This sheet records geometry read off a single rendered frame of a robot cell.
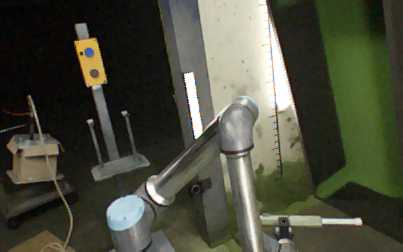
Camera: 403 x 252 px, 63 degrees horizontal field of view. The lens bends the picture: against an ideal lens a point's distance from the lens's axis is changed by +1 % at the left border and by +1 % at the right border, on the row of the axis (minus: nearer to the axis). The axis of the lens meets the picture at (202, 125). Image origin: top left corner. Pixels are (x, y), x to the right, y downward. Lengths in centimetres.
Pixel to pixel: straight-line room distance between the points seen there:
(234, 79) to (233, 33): 29
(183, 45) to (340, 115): 101
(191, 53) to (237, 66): 33
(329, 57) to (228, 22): 64
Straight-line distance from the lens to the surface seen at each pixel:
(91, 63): 203
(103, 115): 213
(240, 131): 106
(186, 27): 202
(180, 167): 132
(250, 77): 224
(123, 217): 133
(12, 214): 354
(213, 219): 240
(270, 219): 174
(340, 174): 222
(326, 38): 192
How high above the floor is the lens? 155
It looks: 17 degrees down
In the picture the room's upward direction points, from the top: 9 degrees counter-clockwise
